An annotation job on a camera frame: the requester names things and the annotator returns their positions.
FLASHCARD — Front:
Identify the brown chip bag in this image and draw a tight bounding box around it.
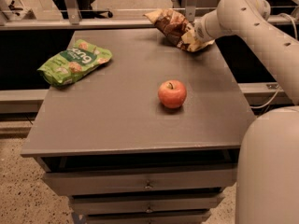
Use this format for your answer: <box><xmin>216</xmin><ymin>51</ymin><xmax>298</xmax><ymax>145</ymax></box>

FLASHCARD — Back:
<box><xmin>145</xmin><ymin>9</ymin><xmax>214</xmax><ymax>52</ymax></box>

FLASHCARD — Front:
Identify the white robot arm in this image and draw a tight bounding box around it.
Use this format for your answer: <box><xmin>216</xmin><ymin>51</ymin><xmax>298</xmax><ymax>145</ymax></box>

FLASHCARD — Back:
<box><xmin>195</xmin><ymin>0</ymin><xmax>299</xmax><ymax>224</ymax></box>

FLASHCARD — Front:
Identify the green rice chip bag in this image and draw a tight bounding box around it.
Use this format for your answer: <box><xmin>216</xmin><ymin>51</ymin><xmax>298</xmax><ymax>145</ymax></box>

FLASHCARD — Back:
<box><xmin>37</xmin><ymin>39</ymin><xmax>112</xmax><ymax>87</ymax></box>

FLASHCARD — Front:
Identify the red apple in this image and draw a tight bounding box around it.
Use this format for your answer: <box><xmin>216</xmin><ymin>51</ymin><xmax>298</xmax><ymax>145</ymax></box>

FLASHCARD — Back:
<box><xmin>158</xmin><ymin>80</ymin><xmax>187</xmax><ymax>108</ymax></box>

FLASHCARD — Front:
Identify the grey drawer cabinet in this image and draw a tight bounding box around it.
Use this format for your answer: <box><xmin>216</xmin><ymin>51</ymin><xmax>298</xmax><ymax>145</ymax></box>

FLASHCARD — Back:
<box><xmin>21</xmin><ymin>27</ymin><xmax>257</xmax><ymax>224</ymax></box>

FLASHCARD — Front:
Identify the top grey drawer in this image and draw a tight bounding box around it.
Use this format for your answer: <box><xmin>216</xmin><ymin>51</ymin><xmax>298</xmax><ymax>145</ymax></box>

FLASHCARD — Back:
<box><xmin>43</xmin><ymin>164</ymin><xmax>236</xmax><ymax>196</ymax></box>

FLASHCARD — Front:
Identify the grey drawer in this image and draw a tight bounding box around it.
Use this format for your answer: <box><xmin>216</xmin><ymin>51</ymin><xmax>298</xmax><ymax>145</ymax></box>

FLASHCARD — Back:
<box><xmin>87</xmin><ymin>210</ymin><xmax>210</xmax><ymax>224</ymax></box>
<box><xmin>43</xmin><ymin>164</ymin><xmax>236</xmax><ymax>196</ymax></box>
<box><xmin>70</xmin><ymin>192</ymin><xmax>224</xmax><ymax>215</ymax></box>

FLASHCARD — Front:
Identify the middle grey drawer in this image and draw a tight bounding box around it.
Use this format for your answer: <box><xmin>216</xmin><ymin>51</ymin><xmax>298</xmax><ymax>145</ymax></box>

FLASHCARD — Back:
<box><xmin>70</xmin><ymin>192</ymin><xmax>224</xmax><ymax>215</ymax></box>

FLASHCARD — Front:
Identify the bottom grey drawer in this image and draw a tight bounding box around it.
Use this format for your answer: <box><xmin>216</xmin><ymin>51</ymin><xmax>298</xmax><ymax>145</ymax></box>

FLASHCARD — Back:
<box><xmin>87</xmin><ymin>210</ymin><xmax>210</xmax><ymax>224</ymax></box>

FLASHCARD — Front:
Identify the grey metal railing frame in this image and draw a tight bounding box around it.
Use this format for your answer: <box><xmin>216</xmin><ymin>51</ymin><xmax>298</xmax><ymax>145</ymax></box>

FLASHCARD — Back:
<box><xmin>0</xmin><ymin>0</ymin><xmax>299</xmax><ymax>32</ymax></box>

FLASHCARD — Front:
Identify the white cable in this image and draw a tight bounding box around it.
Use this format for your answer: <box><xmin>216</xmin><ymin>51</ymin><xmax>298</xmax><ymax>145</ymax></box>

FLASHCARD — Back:
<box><xmin>249</xmin><ymin>12</ymin><xmax>299</xmax><ymax>110</ymax></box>

